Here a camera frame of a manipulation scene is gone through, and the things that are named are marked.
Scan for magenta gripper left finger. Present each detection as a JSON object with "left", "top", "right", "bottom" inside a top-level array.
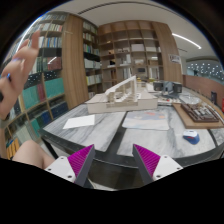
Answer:
[{"left": 46, "top": 145, "right": 95, "bottom": 186}]

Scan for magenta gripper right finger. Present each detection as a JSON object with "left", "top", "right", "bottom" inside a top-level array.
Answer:
[{"left": 132, "top": 144, "right": 182, "bottom": 185}]

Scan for grey mouse pad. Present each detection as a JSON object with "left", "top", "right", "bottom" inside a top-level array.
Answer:
[{"left": 122, "top": 110, "right": 169, "bottom": 131}]

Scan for blue and white computer mouse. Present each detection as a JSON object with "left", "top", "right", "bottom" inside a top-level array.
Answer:
[{"left": 183, "top": 130, "right": 200, "bottom": 145}]

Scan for person's left hand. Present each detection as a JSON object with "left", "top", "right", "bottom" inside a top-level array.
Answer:
[{"left": 0, "top": 31, "right": 40, "bottom": 120}]

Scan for person's knee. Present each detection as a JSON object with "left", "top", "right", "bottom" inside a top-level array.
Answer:
[{"left": 11, "top": 139, "right": 56, "bottom": 170}]

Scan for white paper sheet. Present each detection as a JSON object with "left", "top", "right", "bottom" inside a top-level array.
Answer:
[{"left": 64, "top": 115, "right": 95, "bottom": 129}]

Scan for white architectural building model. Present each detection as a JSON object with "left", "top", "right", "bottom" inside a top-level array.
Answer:
[{"left": 86, "top": 76, "right": 158, "bottom": 114}]

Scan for tall wooden bookshelf left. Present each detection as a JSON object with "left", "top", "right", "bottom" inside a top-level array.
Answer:
[{"left": 1, "top": 12, "right": 68, "bottom": 160}]

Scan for clear plastic dome model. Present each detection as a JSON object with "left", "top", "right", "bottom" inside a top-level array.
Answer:
[{"left": 179, "top": 94, "right": 201, "bottom": 104}]

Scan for grey model boxes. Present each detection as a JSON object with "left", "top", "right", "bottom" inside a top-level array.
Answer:
[{"left": 153, "top": 81, "right": 182, "bottom": 98}]

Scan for wooden display shelf back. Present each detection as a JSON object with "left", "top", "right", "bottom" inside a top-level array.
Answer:
[{"left": 83, "top": 20, "right": 182, "bottom": 96}]

